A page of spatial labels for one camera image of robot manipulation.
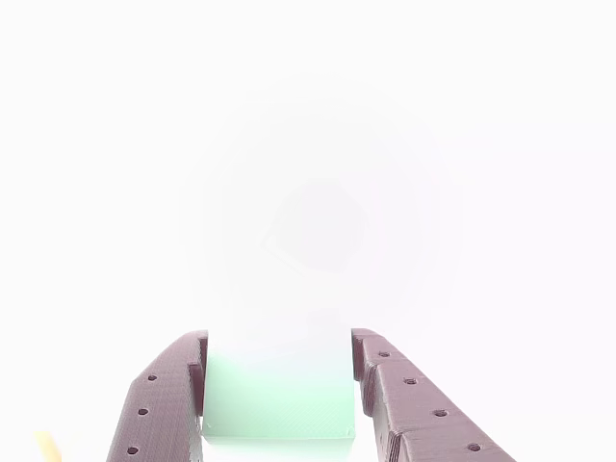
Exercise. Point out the green cube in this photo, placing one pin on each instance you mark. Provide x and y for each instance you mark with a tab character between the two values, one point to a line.
279	399

